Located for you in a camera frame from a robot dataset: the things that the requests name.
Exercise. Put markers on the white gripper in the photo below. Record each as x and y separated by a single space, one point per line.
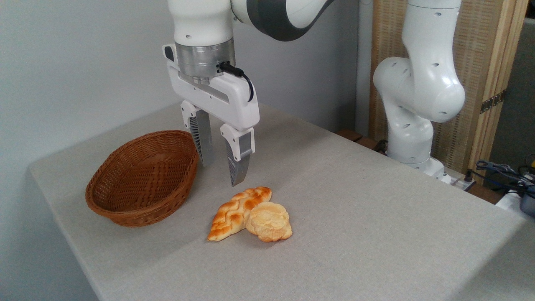
234 100

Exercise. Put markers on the round pale bread bun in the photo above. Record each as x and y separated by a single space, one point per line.
269 221

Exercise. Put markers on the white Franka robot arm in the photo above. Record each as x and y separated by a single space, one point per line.
418 83

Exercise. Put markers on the braided golden bread loaf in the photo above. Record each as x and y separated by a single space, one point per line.
232 215

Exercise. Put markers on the brown wicker basket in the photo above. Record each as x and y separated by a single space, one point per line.
142 184

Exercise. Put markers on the brown wooden block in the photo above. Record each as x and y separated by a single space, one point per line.
350 134

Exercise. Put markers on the grey fabric tablecloth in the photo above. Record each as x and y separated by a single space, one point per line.
355 217

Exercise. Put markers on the white vertical pipe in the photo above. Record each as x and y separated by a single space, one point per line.
363 62

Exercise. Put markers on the wood and rattan folding screen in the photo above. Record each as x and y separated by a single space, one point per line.
476 50

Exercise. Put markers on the metal screen hinge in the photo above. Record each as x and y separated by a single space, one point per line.
492 101

